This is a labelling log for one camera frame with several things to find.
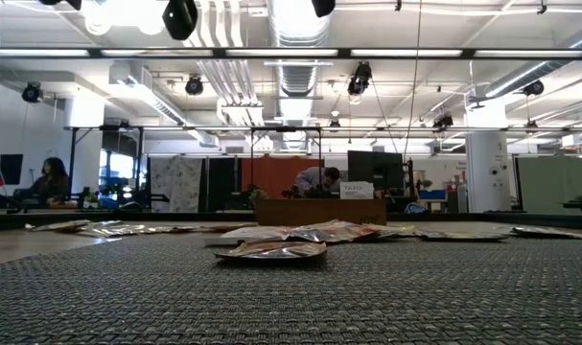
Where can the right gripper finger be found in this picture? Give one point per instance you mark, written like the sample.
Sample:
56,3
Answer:
323,6

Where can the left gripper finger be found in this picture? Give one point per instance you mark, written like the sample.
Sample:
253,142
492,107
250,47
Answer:
180,19

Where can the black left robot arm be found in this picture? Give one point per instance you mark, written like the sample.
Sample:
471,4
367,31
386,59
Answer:
74,4

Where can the yellow tea packet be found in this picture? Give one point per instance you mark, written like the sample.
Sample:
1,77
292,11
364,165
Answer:
134,230

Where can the black ceiling spotlight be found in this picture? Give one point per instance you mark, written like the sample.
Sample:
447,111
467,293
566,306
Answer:
193,85
31,92
533,87
443,121
359,79

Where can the white patterned curtain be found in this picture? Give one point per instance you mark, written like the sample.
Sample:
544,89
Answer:
175,184

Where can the dark partition panel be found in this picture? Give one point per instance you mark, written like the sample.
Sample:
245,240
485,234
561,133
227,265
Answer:
221,184

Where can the person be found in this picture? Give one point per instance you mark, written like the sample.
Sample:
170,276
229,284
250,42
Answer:
51,184
314,178

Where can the orange partition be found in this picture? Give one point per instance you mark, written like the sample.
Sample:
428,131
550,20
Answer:
276,175

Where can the small potted plant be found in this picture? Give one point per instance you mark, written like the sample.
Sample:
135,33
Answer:
257,197

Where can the wooden compartment box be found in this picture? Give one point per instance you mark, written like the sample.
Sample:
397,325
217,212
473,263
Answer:
314,212

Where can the blue bin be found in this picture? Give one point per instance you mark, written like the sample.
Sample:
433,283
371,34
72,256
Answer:
429,195

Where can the white round pillar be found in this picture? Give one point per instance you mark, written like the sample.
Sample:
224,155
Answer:
487,172

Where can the grey cabinet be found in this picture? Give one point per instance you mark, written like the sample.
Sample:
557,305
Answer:
456,199

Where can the green partition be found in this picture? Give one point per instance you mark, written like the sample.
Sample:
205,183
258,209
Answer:
554,184

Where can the grey woven placemat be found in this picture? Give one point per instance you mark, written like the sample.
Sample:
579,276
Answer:
290,306

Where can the black background rig frame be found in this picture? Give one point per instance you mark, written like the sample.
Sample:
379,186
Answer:
286,129
72,167

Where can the black wall monitor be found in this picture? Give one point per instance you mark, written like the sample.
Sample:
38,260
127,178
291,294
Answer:
5,167

